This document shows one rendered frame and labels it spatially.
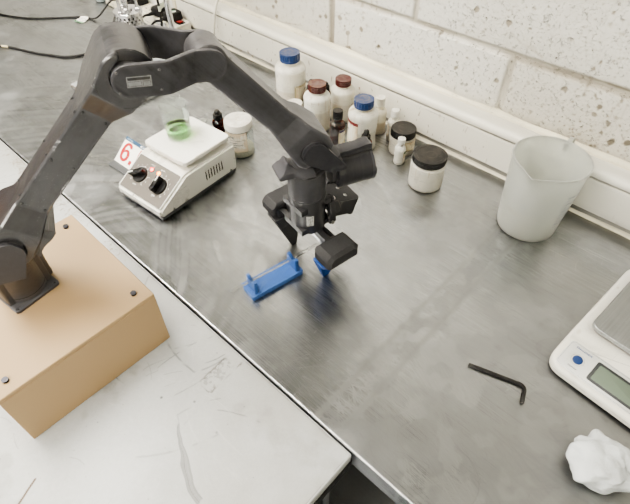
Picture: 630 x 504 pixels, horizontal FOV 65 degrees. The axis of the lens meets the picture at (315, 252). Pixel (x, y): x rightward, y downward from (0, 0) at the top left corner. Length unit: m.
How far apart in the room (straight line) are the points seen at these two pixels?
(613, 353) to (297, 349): 0.45
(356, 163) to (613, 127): 0.48
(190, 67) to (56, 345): 0.38
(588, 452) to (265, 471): 0.40
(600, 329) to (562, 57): 0.47
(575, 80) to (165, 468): 0.89
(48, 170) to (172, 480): 0.40
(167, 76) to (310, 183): 0.26
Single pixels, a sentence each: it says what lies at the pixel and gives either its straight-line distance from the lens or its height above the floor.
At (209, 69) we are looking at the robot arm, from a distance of 0.57.
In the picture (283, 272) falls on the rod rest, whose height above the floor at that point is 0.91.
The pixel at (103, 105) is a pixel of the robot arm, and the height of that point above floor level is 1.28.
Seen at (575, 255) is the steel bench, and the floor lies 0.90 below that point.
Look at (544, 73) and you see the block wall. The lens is 1.03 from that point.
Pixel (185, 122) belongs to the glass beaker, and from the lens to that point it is 1.00.
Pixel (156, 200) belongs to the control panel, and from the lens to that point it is 0.97.
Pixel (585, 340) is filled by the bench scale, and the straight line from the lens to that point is 0.83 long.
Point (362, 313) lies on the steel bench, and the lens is 0.80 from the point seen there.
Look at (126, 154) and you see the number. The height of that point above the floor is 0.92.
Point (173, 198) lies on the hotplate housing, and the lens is 0.96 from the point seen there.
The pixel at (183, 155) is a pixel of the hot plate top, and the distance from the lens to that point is 0.98.
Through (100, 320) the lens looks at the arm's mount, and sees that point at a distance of 0.71.
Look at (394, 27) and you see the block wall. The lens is 1.17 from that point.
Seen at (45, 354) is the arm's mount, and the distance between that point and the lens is 0.71.
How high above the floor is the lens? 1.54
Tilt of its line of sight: 47 degrees down
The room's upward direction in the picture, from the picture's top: straight up
